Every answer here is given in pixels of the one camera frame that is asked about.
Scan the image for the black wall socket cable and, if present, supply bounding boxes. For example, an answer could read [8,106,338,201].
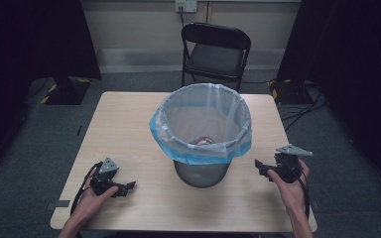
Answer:
[178,5,187,30]

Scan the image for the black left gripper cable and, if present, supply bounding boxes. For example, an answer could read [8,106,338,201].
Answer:
[69,161,103,217]

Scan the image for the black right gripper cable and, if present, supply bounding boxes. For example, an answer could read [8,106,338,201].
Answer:
[297,171,312,221]

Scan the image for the person's right hand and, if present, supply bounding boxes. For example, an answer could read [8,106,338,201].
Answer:
[266,159,312,211]

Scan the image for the black mesh trash can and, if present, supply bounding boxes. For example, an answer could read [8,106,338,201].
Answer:
[173,159,231,188]

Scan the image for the black floor cables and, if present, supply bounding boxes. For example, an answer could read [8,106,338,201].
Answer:
[279,83,329,132]

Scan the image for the person's left hand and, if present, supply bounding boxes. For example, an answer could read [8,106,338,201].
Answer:
[73,185,120,224]

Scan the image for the trash bin with blue bag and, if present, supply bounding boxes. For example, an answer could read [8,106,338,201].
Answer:
[148,82,253,166]

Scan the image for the red plastic cap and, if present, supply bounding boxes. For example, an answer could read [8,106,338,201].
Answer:
[196,136,215,147]

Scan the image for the white wall socket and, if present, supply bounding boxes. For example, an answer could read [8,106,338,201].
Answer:
[175,0,198,14]

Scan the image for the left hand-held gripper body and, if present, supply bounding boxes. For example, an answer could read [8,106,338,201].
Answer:
[89,157,120,196]

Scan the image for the black curtain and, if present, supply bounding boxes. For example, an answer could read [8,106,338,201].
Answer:
[277,0,381,196]
[0,0,102,175]

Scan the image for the grey floor tape strip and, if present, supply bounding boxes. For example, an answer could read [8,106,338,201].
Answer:
[45,199,71,211]

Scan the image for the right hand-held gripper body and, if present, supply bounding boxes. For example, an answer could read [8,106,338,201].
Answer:
[272,144,314,184]

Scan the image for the black folding chair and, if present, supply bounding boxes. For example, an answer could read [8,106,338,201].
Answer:
[181,22,252,93]

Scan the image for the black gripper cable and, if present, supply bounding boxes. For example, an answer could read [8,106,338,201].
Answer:
[297,171,312,221]
[69,161,103,217]

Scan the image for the black stand base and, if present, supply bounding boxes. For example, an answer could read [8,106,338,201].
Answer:
[40,76,92,106]
[267,78,313,105]

